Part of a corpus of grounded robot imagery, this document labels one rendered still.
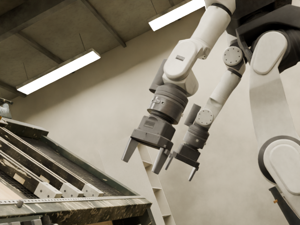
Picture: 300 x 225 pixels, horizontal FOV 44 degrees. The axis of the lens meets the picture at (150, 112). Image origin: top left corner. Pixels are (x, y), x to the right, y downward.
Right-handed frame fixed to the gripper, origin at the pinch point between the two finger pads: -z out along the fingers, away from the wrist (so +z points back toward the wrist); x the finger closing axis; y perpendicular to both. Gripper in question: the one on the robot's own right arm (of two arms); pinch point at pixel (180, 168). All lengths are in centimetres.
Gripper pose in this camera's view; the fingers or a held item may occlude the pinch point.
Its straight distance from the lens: 152.0
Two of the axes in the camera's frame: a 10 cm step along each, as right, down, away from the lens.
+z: 4.4, -9.0, -0.4
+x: -9.0, -4.4, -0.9
